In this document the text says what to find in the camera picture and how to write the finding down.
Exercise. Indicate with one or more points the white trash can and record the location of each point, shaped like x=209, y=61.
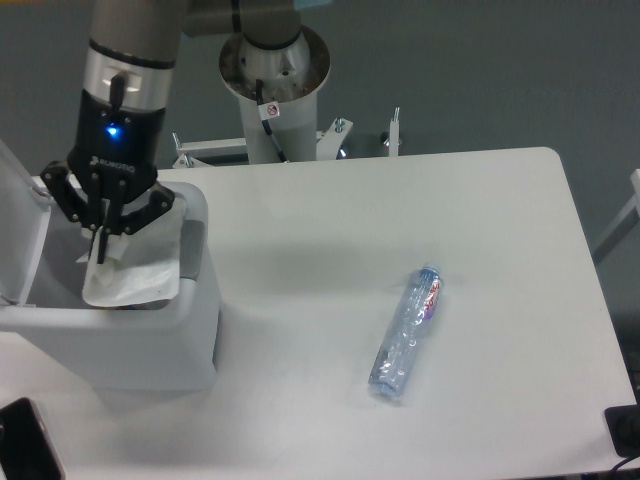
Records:
x=164, y=345

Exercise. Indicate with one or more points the black device at table edge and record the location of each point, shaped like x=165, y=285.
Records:
x=623, y=425

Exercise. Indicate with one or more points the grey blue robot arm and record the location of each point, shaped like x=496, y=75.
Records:
x=133, y=48

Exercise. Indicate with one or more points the white metal frame brackets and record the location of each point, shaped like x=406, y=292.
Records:
x=331, y=144

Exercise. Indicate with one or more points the black smartphone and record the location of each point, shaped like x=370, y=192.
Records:
x=27, y=451

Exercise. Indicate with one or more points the clear plastic water bottle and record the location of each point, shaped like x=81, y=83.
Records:
x=406, y=332

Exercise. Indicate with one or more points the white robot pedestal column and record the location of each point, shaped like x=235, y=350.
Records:
x=277, y=94

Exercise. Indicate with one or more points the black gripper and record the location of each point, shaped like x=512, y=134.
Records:
x=109, y=148

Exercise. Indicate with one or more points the white frame leg at right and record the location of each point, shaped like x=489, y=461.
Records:
x=620, y=226

